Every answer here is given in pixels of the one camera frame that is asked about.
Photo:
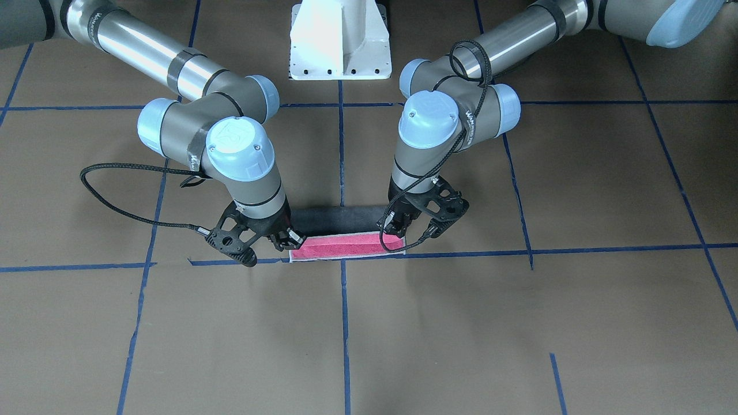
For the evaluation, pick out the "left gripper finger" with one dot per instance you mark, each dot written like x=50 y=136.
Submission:
x=388 y=223
x=402 y=221

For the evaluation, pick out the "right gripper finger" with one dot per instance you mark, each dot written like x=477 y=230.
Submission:
x=294 y=239
x=279 y=240

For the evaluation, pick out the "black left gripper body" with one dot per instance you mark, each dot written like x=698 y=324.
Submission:
x=405 y=208

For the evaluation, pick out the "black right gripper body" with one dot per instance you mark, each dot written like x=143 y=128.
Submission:
x=270 y=225

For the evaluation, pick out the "pink towel with white trim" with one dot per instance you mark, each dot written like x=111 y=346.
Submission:
x=352 y=245

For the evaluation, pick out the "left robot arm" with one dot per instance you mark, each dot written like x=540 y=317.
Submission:
x=453 y=103

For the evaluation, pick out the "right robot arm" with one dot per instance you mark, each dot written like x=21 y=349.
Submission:
x=214 y=128

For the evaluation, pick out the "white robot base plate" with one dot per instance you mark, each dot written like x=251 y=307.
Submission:
x=339 y=40

